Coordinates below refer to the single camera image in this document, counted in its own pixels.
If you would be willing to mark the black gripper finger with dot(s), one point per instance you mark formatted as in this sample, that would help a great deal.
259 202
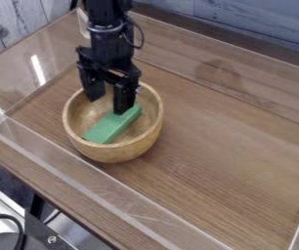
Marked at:
93 83
125 97

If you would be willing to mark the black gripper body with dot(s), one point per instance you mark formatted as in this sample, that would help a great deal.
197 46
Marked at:
110 53

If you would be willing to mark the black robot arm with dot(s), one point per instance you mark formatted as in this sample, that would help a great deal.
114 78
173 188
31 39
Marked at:
110 12

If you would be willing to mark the green rectangular block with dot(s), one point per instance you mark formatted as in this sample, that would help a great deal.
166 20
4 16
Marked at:
111 125

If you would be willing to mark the brown wooden bowl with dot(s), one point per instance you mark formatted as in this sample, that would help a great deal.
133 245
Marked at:
82 113

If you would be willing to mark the black table leg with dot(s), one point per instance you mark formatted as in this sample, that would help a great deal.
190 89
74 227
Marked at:
37 206

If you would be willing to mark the clear acrylic corner bracket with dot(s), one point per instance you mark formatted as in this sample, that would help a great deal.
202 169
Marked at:
83 22

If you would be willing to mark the clear acrylic tray wall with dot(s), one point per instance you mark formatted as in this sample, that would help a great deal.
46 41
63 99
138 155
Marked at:
217 185

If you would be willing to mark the black metal bracket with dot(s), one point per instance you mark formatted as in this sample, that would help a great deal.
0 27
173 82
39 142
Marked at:
42 238

